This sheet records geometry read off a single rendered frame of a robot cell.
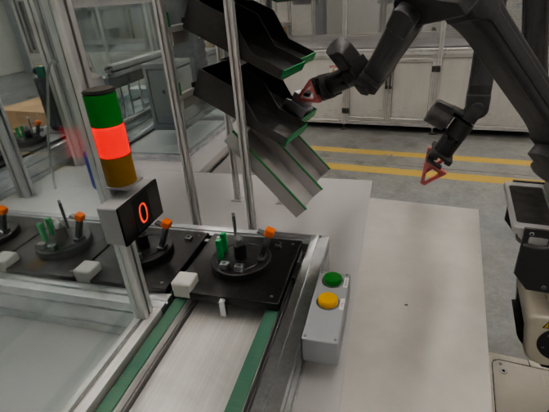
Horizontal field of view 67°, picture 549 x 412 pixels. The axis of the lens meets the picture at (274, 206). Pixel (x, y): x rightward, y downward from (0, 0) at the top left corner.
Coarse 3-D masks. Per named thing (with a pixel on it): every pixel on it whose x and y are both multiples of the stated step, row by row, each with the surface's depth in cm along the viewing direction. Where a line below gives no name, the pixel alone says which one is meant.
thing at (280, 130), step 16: (224, 64) 112; (208, 80) 103; (224, 80) 115; (256, 80) 111; (208, 96) 105; (224, 96) 103; (256, 96) 113; (272, 96) 111; (224, 112) 105; (256, 112) 110; (272, 112) 113; (256, 128) 103; (272, 128) 106; (288, 128) 109; (304, 128) 110
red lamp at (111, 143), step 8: (96, 128) 64; (104, 128) 63; (112, 128) 64; (120, 128) 65; (96, 136) 64; (104, 136) 64; (112, 136) 64; (120, 136) 65; (96, 144) 65; (104, 144) 64; (112, 144) 65; (120, 144) 65; (128, 144) 67; (104, 152) 65; (112, 152) 65; (120, 152) 66; (128, 152) 67
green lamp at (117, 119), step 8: (88, 96) 61; (96, 96) 61; (104, 96) 61; (112, 96) 62; (88, 104) 62; (96, 104) 61; (104, 104) 62; (112, 104) 63; (88, 112) 62; (96, 112) 62; (104, 112) 62; (112, 112) 63; (120, 112) 65; (96, 120) 63; (104, 120) 63; (112, 120) 63; (120, 120) 65
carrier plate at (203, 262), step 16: (208, 240) 107; (256, 240) 105; (272, 240) 104; (288, 240) 104; (208, 256) 100; (272, 256) 98; (288, 256) 98; (192, 272) 95; (208, 272) 94; (272, 272) 93; (288, 272) 92; (208, 288) 89; (224, 288) 89; (240, 288) 89; (256, 288) 88; (272, 288) 88; (240, 304) 86; (256, 304) 85; (272, 304) 84
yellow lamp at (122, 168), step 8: (104, 160) 66; (112, 160) 66; (120, 160) 66; (128, 160) 67; (104, 168) 67; (112, 168) 66; (120, 168) 67; (128, 168) 68; (112, 176) 67; (120, 176) 67; (128, 176) 68; (112, 184) 68; (120, 184) 68; (128, 184) 68
